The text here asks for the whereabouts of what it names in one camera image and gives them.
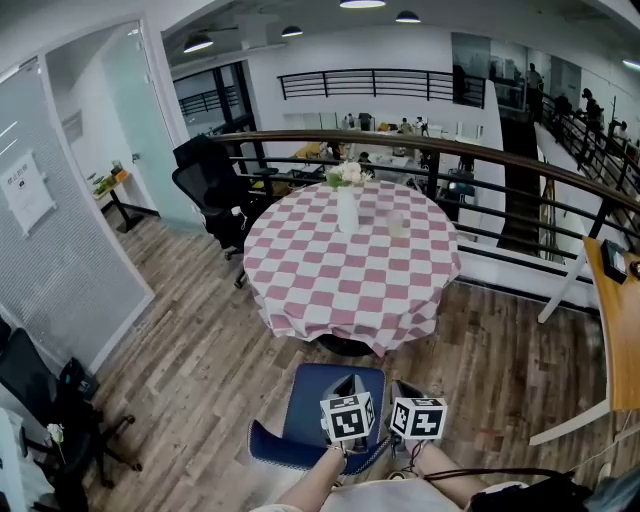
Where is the person's white shirt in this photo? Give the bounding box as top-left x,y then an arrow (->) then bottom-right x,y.
249,479 -> 526,512

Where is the wooden desk with white legs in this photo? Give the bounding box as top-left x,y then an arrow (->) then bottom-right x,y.
528,235 -> 640,447

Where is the clear drinking glass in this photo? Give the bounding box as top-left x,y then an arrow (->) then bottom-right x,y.
387,209 -> 409,239

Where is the small side table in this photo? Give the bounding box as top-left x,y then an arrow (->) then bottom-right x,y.
89,169 -> 146,235

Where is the blue upholstered chair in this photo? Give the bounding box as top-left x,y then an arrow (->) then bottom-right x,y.
247,362 -> 394,476

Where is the white vase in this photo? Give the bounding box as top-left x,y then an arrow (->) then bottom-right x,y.
337,186 -> 360,234

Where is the person's left forearm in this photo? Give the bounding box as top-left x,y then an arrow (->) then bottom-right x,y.
272,447 -> 349,512

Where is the black office chair with headrest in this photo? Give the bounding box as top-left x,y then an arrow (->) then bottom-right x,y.
0,319 -> 144,512

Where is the black shoulder bag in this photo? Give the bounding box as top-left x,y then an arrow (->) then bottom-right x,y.
467,477 -> 596,512

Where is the single white artificial flower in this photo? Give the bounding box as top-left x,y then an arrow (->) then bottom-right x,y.
46,423 -> 67,466

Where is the black metal balcony railing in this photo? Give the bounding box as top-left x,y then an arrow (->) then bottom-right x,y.
277,68 -> 486,109

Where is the black metal walkway railing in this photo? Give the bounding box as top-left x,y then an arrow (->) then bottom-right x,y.
542,94 -> 640,201

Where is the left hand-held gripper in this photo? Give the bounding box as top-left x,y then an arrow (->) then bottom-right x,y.
319,372 -> 376,454

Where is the person's right forearm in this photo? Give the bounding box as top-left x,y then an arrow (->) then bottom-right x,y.
412,442 -> 489,494

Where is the black railing with wooden handrail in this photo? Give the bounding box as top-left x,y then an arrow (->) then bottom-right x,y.
212,129 -> 640,301

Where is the white cloth covered table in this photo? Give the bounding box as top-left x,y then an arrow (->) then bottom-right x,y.
0,407 -> 31,512

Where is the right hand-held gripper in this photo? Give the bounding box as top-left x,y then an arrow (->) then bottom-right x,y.
389,379 -> 448,441

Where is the round table with checkered cloth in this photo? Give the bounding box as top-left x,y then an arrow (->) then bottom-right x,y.
242,180 -> 462,358

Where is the black box device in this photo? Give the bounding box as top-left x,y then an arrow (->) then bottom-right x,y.
599,238 -> 629,285

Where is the black mesh office chair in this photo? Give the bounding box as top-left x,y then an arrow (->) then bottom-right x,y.
171,134 -> 281,290

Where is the black floor box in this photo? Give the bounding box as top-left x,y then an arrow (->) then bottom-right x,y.
58,357 -> 100,401

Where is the black cable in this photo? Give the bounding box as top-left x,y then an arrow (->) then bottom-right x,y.
424,467 -> 576,484

